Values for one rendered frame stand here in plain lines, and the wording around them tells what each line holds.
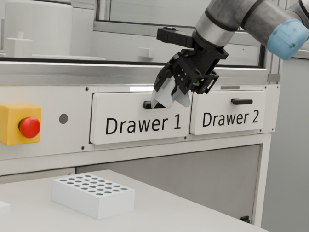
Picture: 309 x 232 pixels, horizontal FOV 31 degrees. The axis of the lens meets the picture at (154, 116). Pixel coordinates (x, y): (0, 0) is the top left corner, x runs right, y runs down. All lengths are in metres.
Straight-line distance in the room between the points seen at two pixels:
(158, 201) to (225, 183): 0.59
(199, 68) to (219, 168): 0.49
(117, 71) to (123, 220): 0.42
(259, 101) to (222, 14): 0.55
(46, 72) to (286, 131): 1.96
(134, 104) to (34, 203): 0.38
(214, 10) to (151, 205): 0.39
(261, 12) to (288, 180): 1.95
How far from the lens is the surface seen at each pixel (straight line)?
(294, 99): 2.88
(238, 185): 1.65
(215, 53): 1.11
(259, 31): 1.06
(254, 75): 1.60
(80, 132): 1.20
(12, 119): 1.05
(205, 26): 1.11
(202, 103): 1.41
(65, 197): 0.97
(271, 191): 3.00
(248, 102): 1.50
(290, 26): 1.05
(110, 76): 1.22
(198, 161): 1.49
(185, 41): 1.16
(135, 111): 1.26
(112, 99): 1.21
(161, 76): 1.17
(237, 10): 1.07
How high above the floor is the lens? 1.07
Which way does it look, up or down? 9 degrees down
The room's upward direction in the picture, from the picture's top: 5 degrees clockwise
